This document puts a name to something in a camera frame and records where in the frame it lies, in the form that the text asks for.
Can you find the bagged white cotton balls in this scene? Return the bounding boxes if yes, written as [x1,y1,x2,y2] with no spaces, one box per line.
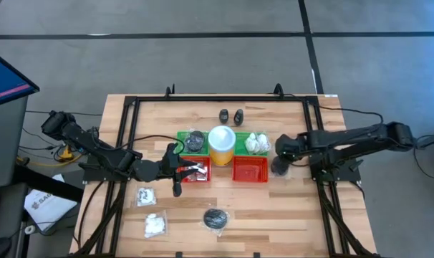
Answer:
[254,132,272,155]

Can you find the bagged white cotton pads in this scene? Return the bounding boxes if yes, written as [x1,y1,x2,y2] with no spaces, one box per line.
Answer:
[143,211,168,239]

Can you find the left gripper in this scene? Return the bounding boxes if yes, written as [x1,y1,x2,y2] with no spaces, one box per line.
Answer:
[160,142,201,197]

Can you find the bagged black hair net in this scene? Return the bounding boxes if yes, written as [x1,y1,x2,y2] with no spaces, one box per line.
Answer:
[201,206,231,237]
[185,129,206,153]
[270,156,292,177]

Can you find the green plastic slotted basket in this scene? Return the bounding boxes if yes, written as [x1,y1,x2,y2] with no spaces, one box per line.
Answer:
[233,131,269,158]
[176,130,211,156]

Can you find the white printed booklet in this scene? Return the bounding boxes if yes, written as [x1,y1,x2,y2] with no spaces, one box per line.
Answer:
[23,174,78,232]

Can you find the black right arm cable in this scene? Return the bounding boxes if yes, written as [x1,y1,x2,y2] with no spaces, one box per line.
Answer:
[283,92,385,125]

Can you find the labelled vanity pad bag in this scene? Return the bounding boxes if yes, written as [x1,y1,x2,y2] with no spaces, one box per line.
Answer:
[135,186,158,208]

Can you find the grey cabinet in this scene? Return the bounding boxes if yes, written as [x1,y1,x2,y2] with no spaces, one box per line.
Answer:
[0,95,29,190]

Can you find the blue screen monitor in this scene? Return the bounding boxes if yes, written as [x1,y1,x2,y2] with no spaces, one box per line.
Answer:
[0,48,41,110]

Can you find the red plastic slotted basket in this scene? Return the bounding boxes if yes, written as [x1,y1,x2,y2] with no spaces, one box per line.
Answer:
[231,156,269,183]
[174,155,211,183]

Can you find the black aluminium table frame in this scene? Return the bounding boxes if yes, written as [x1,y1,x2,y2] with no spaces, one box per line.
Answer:
[72,82,379,258]

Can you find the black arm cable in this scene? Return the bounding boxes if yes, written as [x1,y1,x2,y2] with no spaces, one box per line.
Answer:
[129,134,185,153]
[283,92,385,125]

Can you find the thin black floor cable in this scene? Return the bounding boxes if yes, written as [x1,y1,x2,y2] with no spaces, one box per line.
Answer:
[25,110,103,117]
[413,134,434,181]

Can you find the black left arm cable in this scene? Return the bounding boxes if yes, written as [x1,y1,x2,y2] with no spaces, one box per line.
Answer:
[129,134,185,153]

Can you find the yellow floor cable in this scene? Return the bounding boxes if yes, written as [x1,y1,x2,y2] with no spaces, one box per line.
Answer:
[16,146,82,168]

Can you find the grey furniture leg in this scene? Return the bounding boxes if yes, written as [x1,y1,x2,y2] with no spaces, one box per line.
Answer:
[415,128,434,151]

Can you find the yellow disinfecting wipes canister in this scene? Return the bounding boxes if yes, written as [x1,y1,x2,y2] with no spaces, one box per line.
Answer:
[208,125,236,167]

